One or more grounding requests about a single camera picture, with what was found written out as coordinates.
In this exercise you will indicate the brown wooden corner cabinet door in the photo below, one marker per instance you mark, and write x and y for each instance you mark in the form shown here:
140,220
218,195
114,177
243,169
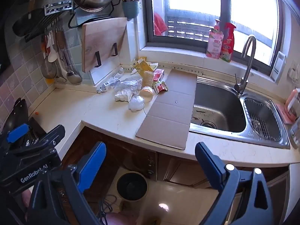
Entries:
131,154

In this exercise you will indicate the dark window frame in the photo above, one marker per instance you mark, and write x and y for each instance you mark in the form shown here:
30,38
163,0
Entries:
150,28

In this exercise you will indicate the red cloth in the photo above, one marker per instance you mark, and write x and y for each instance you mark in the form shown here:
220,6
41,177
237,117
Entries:
160,24

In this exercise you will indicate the orange white paper cup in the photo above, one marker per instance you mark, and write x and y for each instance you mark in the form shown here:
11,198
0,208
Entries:
146,91

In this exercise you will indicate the blue utensil holder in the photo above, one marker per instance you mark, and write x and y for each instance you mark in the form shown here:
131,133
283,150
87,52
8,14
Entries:
131,10

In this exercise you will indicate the steel mesh skimmer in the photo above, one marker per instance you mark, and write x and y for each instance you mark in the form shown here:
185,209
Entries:
48,69

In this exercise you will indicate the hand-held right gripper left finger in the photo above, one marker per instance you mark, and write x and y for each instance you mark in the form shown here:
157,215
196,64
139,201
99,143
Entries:
92,166

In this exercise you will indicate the yellow white wrapper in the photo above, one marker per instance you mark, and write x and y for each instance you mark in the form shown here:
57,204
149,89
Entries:
153,66

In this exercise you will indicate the stainless steel double sink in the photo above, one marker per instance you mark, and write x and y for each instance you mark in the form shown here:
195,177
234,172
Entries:
218,105

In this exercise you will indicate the white plastic rice spoon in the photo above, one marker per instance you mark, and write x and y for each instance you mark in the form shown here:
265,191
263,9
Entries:
52,55

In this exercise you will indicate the flat brown cardboard sheet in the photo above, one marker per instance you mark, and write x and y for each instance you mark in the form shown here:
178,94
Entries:
168,107

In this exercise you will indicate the pink dish cloth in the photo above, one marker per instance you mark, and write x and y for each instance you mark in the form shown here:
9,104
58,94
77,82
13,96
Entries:
284,114

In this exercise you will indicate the wooden cutting board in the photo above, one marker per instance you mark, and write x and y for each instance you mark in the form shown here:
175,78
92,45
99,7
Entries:
103,42

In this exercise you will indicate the black frying pan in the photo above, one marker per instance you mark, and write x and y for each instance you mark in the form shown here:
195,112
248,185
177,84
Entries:
28,23

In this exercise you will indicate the white wall box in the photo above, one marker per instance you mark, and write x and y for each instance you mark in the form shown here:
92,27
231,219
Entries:
279,68

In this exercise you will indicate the pink plastic container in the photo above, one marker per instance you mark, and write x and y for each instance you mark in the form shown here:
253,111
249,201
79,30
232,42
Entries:
293,97

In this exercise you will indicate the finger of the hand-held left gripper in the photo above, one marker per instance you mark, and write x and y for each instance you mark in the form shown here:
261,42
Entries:
52,135
17,132

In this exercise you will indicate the yellow paper box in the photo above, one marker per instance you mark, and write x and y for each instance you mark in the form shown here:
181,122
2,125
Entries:
143,68

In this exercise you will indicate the white wall outlet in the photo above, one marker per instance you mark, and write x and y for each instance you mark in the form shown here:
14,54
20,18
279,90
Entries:
294,73

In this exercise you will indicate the steel gooseneck faucet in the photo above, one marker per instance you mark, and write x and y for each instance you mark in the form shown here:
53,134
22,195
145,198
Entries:
246,75

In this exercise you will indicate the white cutting board stand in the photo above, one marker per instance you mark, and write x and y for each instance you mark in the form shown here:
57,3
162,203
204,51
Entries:
104,75

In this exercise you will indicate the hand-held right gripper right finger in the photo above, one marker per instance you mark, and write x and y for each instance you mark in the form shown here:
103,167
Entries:
208,161

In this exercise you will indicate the black glossy object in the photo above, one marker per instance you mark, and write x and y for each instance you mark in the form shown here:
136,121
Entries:
21,110

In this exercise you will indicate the pink soap refill pouch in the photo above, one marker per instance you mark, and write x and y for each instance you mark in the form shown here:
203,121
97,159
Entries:
214,44

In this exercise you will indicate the red green packet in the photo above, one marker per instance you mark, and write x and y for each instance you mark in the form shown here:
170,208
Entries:
159,87

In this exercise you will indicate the black bin with cream rim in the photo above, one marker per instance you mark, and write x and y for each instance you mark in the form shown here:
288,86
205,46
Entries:
132,187

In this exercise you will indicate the white slotted spoon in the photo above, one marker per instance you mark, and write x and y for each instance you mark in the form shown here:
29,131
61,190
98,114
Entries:
61,79

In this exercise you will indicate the red spray bottle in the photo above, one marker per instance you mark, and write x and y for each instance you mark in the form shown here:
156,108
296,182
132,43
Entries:
228,46

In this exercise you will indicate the steel ladle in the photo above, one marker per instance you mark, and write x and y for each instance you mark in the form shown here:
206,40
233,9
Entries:
74,76

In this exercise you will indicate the metal wall hook rack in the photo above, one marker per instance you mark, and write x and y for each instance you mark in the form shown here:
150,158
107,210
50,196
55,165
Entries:
58,7

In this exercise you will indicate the clear plastic bottle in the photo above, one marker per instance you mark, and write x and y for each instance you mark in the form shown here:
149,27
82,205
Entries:
112,80

